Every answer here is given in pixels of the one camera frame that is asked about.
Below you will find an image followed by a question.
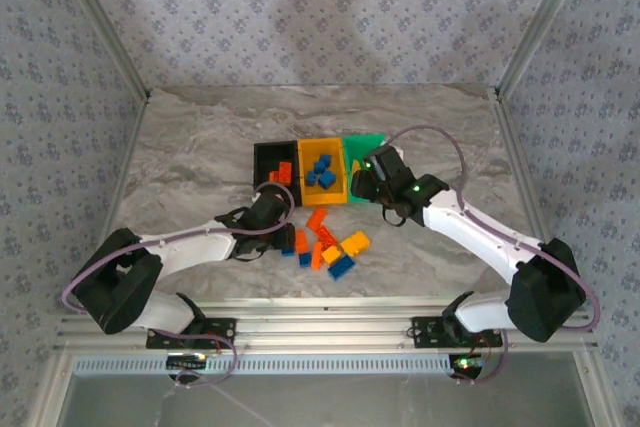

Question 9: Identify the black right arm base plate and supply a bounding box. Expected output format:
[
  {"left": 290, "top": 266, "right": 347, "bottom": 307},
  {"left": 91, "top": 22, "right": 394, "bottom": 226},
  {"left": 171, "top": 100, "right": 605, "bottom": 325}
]
[{"left": 410, "top": 315, "right": 504, "bottom": 350}]

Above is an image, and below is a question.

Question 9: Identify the thin pale cable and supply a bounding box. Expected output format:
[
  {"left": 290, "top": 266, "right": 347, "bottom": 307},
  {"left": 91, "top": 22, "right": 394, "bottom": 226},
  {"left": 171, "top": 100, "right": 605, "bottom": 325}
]
[{"left": 174, "top": 371, "right": 276, "bottom": 427}]

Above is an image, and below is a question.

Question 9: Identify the black plastic bin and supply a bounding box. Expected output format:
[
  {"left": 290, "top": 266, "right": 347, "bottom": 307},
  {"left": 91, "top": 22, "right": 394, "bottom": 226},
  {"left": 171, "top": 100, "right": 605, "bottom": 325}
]
[{"left": 253, "top": 140, "right": 305, "bottom": 208}]

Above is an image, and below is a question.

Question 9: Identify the aluminium frame rail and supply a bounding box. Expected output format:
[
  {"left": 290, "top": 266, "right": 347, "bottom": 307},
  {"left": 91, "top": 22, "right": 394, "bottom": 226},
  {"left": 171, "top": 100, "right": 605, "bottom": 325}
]
[{"left": 53, "top": 296, "right": 600, "bottom": 354}]

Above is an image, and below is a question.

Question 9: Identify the aluminium frame leg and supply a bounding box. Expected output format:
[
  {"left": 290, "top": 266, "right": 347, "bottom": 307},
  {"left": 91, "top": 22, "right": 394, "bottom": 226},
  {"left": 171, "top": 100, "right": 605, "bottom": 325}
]
[
  {"left": 27, "top": 351, "right": 76, "bottom": 427},
  {"left": 572, "top": 349, "right": 626, "bottom": 427}
]

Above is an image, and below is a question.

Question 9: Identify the green plastic bin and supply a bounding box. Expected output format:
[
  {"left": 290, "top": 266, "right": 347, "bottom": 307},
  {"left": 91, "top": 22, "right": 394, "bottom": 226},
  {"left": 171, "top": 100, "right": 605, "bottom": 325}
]
[{"left": 342, "top": 133, "right": 387, "bottom": 204}]

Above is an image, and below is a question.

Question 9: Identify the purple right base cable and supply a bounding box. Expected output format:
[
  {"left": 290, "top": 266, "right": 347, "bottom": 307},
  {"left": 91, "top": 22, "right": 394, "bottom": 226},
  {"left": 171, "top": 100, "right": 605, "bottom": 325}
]
[{"left": 452, "top": 331, "right": 510, "bottom": 386}]

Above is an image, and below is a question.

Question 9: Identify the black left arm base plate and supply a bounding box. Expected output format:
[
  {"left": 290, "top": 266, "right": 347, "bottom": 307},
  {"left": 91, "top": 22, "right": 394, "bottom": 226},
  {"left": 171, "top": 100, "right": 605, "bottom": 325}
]
[{"left": 146, "top": 316, "right": 238, "bottom": 351}]

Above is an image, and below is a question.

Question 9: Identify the aluminium frame post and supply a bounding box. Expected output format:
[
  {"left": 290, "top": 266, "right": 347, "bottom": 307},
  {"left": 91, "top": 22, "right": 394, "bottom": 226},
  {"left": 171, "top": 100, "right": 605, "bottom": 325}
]
[
  {"left": 49, "top": 0, "right": 153, "bottom": 98},
  {"left": 494, "top": 0, "right": 599, "bottom": 98}
]

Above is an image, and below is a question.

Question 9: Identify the aluminium table side rail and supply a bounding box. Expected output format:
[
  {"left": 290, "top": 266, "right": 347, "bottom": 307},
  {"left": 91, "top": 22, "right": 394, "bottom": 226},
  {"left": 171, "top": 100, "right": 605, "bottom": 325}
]
[
  {"left": 492, "top": 89, "right": 559, "bottom": 283},
  {"left": 102, "top": 91, "right": 151, "bottom": 233}
]

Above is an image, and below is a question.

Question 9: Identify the yellow plastic bin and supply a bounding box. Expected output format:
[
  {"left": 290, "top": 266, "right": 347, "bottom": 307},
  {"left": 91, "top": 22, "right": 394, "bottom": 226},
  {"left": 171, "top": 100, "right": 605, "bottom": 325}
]
[{"left": 297, "top": 136, "right": 350, "bottom": 207}]

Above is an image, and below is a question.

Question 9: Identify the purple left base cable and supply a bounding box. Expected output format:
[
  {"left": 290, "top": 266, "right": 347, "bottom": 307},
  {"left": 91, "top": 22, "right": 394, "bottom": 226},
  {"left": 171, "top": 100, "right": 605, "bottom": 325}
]
[{"left": 149, "top": 329, "right": 240, "bottom": 388}]

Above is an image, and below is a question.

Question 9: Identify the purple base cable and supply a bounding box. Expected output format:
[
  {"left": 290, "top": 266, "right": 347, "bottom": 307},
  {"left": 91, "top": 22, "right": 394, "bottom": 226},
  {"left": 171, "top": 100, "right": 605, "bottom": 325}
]
[
  {"left": 452, "top": 331, "right": 510, "bottom": 386},
  {"left": 149, "top": 329, "right": 240, "bottom": 388}
]

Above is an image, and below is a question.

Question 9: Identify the white slotted cable duct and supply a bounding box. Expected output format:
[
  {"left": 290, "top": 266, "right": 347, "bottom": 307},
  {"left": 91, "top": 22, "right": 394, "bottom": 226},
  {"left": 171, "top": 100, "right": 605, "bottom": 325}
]
[{"left": 72, "top": 354, "right": 584, "bottom": 377}]

